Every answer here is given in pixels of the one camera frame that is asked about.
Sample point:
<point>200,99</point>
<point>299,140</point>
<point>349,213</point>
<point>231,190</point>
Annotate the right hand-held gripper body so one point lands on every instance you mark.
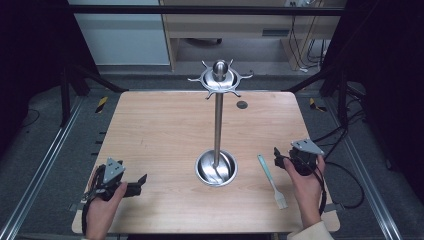
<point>305,156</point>

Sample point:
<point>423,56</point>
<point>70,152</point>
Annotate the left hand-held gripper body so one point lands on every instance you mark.
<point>112,170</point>

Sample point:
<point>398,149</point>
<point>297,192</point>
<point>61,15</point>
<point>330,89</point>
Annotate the pale green spatula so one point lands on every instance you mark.
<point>271,181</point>

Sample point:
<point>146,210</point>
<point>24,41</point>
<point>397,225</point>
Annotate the stainless steel utensil rack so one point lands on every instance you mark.
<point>218,133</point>

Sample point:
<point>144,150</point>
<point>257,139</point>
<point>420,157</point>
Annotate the person's right hand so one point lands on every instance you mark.
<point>308,193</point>

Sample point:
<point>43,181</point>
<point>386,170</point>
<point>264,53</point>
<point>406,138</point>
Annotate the person's left hand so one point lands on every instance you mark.
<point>100,216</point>

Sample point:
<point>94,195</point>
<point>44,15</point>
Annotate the yellow black striped tape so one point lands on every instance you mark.
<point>101,104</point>
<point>315,105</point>

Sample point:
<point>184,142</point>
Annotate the dark round table grommet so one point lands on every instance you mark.
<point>242,104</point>

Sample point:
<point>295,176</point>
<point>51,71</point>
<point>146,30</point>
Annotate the black metal stand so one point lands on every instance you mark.
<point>340,93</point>
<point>66,96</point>

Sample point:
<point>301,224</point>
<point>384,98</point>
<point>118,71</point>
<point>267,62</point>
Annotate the white cabinet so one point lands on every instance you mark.
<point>123,36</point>

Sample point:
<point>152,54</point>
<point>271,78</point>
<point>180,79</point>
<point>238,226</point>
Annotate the white power strip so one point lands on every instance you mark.
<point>300,2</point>

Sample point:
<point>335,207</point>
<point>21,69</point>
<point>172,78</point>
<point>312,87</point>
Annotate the aluminium floor rail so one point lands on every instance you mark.
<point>36,173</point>
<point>370,186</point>

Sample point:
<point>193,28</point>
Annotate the black horizontal frame bar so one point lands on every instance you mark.
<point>200,10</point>

